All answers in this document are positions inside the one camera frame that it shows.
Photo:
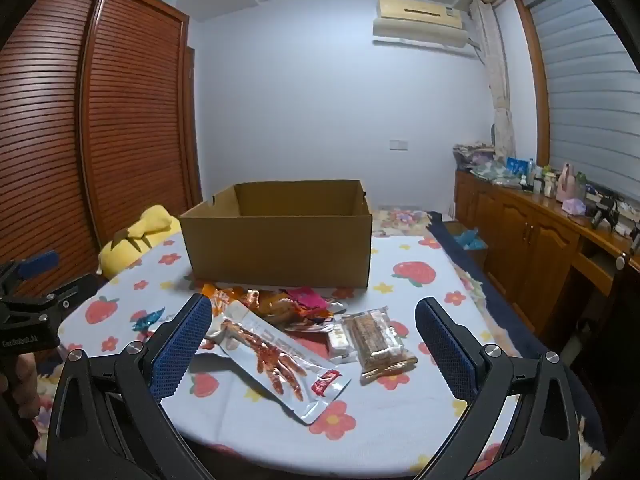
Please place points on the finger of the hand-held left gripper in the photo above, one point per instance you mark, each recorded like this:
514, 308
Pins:
40, 262
70, 292

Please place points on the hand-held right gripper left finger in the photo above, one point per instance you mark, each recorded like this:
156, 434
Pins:
182, 345

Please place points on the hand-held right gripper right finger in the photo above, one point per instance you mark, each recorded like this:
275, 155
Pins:
445, 347

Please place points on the clear chicken feet packet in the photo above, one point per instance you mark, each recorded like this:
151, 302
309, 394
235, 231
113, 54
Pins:
270, 360

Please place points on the brown cardboard box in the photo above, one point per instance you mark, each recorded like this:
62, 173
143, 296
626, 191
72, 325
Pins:
275, 250

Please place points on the person's left hand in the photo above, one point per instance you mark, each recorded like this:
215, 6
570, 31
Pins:
26, 380

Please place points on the blue candy wrapper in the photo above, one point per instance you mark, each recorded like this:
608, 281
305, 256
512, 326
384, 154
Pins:
148, 320

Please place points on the flower and strawberry print blanket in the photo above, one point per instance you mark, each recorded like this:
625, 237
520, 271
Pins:
400, 310

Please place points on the orange and white snack packet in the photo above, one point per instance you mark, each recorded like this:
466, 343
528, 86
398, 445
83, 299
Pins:
225, 297

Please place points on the brown biscuit packet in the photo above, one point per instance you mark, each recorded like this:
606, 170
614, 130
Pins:
380, 345

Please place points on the yellow plush toy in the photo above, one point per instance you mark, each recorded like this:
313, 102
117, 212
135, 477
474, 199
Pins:
135, 240

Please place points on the small white snack packet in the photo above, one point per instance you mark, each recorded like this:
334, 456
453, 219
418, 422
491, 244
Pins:
340, 342

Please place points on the blue plastic bag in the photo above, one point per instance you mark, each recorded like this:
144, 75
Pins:
470, 239

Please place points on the orange round snack bag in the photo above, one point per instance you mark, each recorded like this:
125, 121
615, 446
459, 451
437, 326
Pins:
290, 312

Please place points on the pink snack packet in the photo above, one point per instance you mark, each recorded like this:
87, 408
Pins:
305, 297

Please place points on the patterned bed sheet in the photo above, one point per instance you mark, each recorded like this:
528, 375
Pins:
405, 220

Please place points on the wooden desk with clutter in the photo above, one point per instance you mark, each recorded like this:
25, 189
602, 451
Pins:
525, 230

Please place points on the brown slatted wooden wardrobe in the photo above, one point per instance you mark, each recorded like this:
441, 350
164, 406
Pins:
125, 110

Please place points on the pile of folded cloths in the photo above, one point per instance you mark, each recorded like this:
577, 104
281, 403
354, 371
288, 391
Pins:
472, 157

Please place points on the blue carton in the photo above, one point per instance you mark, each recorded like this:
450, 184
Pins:
519, 166

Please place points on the pink bottle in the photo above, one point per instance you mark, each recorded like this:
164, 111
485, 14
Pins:
567, 182

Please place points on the pale floral curtain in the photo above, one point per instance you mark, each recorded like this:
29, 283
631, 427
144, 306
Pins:
500, 85

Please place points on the grey window blind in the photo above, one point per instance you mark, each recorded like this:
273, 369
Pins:
590, 85

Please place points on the white wall switch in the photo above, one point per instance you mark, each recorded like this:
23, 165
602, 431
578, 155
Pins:
399, 145

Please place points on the wall air conditioner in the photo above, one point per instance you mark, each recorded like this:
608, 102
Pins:
425, 22

